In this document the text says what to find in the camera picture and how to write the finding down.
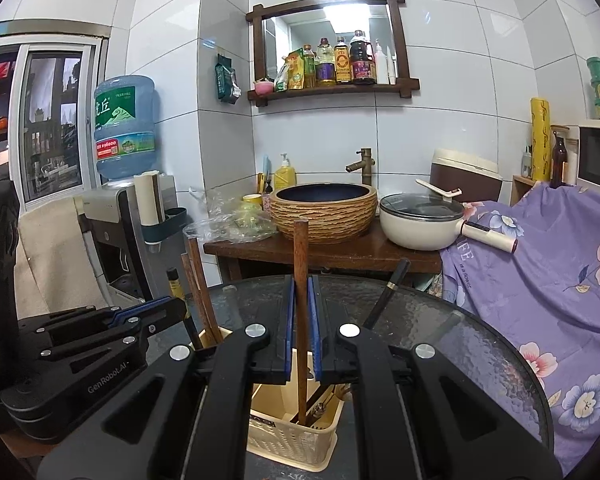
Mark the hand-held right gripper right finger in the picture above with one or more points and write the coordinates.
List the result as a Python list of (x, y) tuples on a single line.
[(315, 340)]

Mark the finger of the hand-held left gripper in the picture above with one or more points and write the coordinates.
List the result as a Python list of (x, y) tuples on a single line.
[(145, 308), (130, 335)]

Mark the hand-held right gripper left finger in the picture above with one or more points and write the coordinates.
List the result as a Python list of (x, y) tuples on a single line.
[(290, 335)]

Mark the black chopstick with gold band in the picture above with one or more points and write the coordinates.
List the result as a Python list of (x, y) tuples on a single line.
[(387, 292), (177, 295)]

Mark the brown wooden chopstick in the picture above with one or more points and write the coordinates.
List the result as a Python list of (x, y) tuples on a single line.
[(301, 250), (190, 285), (202, 290)]

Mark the large metal spoon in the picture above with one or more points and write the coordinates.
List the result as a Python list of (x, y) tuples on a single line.
[(324, 407)]

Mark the cream plastic utensil holder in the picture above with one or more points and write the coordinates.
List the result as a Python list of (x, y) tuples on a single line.
[(290, 442)]

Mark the grey water dispenser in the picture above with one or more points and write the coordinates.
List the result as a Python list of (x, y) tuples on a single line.
[(115, 240)]

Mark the teal cup holder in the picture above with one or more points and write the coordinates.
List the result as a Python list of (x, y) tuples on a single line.
[(167, 227)]

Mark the dark wooden cabinet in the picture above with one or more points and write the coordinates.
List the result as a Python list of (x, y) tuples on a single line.
[(340, 257)]

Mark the white paper cup tube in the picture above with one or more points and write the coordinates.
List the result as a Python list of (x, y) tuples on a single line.
[(147, 197)]

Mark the woven pattern wash basin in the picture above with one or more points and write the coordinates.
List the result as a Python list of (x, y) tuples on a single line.
[(325, 220)]

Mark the clear plastic bag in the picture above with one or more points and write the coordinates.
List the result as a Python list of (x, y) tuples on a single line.
[(230, 220)]

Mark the yellow cup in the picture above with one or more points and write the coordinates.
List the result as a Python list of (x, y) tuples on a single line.
[(252, 201)]

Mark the cream electric pot with lid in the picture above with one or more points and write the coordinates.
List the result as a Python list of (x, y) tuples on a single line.
[(420, 225)]

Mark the yellow soap dispenser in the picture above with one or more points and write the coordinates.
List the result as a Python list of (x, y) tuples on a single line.
[(285, 176)]

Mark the bronze faucet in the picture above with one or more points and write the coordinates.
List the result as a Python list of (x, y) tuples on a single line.
[(366, 165)]

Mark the blue water bottle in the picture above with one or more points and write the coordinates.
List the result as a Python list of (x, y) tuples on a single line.
[(126, 125)]

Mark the white rice paddle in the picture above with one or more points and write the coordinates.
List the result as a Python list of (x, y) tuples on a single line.
[(437, 189)]

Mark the glass sliding door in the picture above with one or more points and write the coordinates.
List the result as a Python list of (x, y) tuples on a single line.
[(55, 120)]

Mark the brown and cream rice cooker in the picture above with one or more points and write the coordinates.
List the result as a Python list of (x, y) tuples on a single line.
[(467, 175)]

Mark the purple floral cloth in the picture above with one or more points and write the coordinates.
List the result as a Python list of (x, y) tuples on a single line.
[(540, 285)]

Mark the green hanging packet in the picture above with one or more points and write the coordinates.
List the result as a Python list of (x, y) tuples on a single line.
[(226, 80)]

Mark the pink bowl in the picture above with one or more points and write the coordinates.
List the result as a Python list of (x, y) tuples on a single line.
[(263, 87)]

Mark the small wooden shelf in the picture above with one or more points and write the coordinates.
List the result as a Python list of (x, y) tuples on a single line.
[(522, 190)]

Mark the yellow green seasoning packet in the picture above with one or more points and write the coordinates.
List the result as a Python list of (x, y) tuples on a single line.
[(290, 72)]

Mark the green oil bottle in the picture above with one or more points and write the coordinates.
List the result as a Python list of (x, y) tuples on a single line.
[(308, 70)]

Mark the bottle with purple label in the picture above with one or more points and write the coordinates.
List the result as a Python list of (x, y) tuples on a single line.
[(325, 67)]

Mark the bottle with orange label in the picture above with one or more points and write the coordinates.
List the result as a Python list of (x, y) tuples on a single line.
[(342, 65)]

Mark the dark soy sauce bottle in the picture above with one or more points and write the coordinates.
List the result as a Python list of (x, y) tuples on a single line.
[(363, 62)]

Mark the white squeeze bottle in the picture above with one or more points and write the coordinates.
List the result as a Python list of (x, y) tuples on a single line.
[(381, 65)]

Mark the brown glass bottle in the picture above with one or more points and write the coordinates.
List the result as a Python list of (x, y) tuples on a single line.
[(559, 162)]

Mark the yellow roll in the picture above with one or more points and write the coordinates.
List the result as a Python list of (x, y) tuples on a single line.
[(541, 140)]

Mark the wooden framed mirror shelf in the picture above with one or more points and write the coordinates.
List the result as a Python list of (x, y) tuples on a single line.
[(330, 2)]

